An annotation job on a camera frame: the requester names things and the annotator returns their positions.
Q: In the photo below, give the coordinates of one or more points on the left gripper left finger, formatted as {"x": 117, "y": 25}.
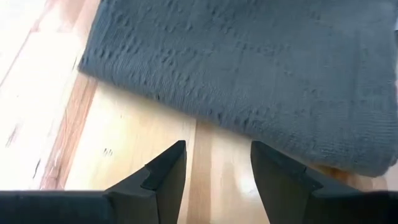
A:
{"x": 155, "y": 193}

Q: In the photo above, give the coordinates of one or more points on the grey kitchen towel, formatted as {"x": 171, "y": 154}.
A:
{"x": 233, "y": 62}

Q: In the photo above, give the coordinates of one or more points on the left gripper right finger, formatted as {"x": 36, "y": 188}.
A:
{"x": 286, "y": 193}

